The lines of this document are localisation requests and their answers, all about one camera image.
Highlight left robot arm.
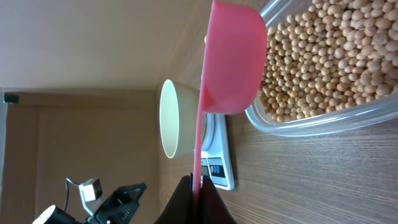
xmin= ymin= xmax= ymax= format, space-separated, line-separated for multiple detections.
xmin=33 ymin=179 xmax=147 ymax=224

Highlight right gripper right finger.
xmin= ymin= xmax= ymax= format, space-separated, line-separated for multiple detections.
xmin=200 ymin=176 xmax=237 ymax=224

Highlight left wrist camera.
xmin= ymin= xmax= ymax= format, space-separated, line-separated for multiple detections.
xmin=78 ymin=179 xmax=103 ymax=216

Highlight clear plastic container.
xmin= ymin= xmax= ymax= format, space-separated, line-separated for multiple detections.
xmin=245 ymin=0 xmax=397 ymax=137

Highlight left black camera cable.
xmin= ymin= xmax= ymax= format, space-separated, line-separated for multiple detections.
xmin=63 ymin=177 xmax=81 ymax=212

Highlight pink plastic scoop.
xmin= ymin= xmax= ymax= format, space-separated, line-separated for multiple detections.
xmin=192 ymin=1 xmax=267 ymax=203

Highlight white bowl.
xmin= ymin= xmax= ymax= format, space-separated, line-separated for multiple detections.
xmin=159 ymin=80 xmax=199 ymax=159

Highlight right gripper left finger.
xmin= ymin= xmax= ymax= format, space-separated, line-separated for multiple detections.
xmin=154 ymin=175 xmax=193 ymax=224

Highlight soybeans in container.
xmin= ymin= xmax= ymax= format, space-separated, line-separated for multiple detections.
xmin=259 ymin=0 xmax=397 ymax=123

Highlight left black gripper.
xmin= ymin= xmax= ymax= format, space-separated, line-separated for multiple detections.
xmin=83 ymin=183 xmax=147 ymax=224

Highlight white digital kitchen scale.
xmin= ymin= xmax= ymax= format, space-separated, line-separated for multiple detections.
xmin=201 ymin=114 xmax=236 ymax=190

